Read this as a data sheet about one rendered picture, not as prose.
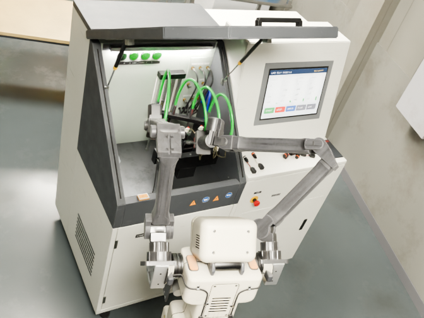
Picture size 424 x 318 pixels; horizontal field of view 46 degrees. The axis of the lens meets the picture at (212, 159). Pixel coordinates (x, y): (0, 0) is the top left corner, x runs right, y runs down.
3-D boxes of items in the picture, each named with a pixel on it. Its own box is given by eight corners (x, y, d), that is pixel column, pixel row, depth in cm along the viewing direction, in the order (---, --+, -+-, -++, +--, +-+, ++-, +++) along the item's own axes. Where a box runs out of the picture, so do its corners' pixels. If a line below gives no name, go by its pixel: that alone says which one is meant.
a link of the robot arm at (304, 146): (322, 151, 187) (327, 156, 197) (323, 135, 188) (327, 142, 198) (214, 147, 203) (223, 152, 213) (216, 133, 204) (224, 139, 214)
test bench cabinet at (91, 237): (93, 322, 283) (111, 229, 234) (65, 243, 318) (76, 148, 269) (202, 289, 318) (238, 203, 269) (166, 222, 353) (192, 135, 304)
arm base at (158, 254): (144, 265, 172) (178, 265, 176) (144, 241, 173) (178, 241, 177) (139, 265, 180) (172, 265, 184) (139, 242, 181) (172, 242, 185)
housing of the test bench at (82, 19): (65, 243, 318) (90, 28, 225) (53, 211, 335) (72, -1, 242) (248, 205, 388) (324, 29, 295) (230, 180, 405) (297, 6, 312)
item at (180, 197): (120, 227, 236) (125, 204, 226) (117, 221, 239) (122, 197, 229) (231, 204, 267) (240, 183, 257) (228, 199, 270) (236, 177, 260)
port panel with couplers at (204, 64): (180, 110, 275) (194, 61, 256) (178, 106, 277) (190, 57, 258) (200, 108, 282) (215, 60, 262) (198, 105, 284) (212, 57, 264)
